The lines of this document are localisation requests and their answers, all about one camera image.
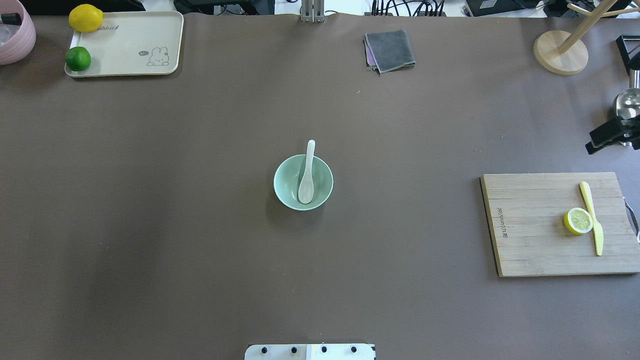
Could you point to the white ceramic spoon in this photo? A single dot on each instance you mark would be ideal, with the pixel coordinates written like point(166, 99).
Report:
point(306, 185)

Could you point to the bamboo cutting board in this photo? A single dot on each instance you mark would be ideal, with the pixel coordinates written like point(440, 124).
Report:
point(525, 217)

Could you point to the yellow plastic knife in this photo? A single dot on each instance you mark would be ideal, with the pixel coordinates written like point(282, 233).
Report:
point(598, 232)

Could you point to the wooden cup tree stand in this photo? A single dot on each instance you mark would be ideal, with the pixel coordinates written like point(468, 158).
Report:
point(564, 53)

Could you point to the green lime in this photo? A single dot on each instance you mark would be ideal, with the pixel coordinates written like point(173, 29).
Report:
point(78, 59)

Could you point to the lemon half slice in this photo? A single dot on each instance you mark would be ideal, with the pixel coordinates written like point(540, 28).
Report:
point(578, 221)

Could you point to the beige cartoon tray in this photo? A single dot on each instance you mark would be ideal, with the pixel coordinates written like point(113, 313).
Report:
point(132, 44)

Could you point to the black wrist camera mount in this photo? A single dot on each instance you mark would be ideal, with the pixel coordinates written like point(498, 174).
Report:
point(615, 130)

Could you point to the pink cloth under grey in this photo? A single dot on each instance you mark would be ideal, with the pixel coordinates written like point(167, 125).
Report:
point(370, 61)

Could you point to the metal scoop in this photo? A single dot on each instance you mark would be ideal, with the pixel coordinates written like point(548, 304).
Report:
point(627, 106)

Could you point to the grey folded cloth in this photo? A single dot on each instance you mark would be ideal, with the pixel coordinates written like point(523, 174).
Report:
point(391, 50)

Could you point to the aluminium frame post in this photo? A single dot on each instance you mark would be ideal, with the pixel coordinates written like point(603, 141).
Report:
point(312, 11)

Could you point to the whole yellow lemon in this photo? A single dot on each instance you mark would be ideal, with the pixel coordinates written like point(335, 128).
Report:
point(85, 18)

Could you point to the light green bowl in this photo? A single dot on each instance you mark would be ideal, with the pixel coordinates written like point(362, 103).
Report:
point(288, 176)

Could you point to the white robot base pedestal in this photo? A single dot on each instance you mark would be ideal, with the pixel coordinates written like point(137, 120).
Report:
point(312, 351)

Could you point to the black glass rack tray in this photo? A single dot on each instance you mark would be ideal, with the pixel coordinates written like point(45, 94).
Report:
point(629, 50)

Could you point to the pink bowl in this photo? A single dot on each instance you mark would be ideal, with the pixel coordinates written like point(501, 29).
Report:
point(19, 45)

